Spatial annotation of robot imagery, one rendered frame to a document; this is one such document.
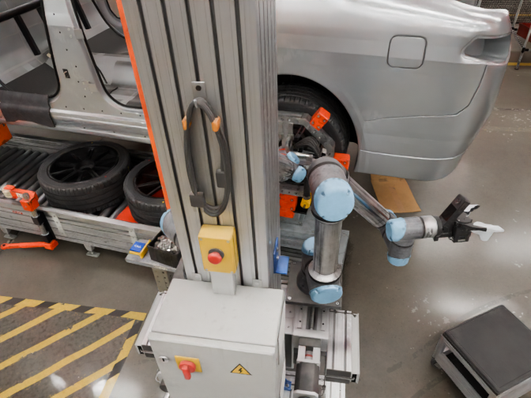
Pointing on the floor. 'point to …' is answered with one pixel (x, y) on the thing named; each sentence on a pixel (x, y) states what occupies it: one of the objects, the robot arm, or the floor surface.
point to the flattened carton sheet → (393, 193)
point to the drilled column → (163, 278)
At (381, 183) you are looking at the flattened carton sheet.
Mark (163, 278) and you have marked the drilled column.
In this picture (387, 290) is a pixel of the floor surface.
